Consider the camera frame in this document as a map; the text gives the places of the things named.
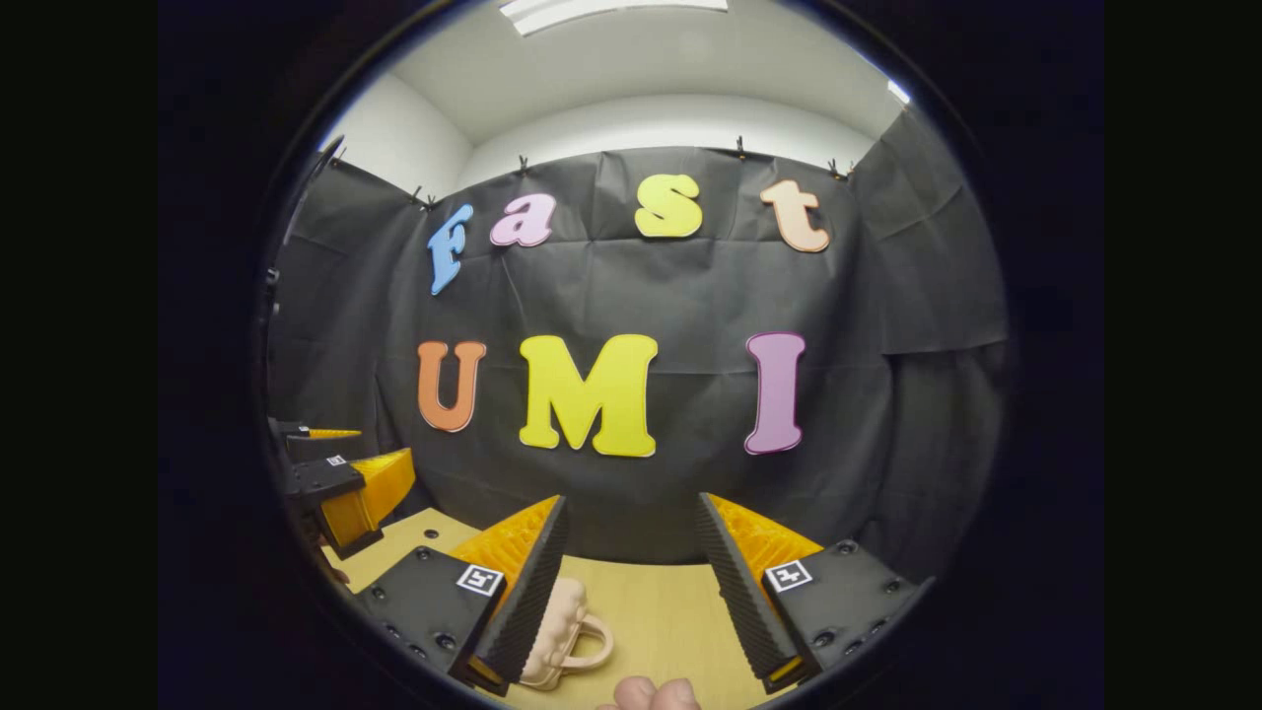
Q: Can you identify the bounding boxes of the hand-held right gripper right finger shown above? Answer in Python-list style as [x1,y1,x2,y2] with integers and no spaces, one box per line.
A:
[696,493,933,695]

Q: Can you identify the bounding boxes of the long ceiling light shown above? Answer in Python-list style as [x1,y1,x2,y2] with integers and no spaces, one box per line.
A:
[498,0,731,36]

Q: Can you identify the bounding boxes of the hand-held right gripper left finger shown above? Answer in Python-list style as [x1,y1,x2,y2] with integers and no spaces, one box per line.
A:
[355,495,570,697]

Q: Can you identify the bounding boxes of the black backdrop cloth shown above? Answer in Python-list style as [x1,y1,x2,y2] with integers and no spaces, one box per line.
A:
[264,104,1009,593]

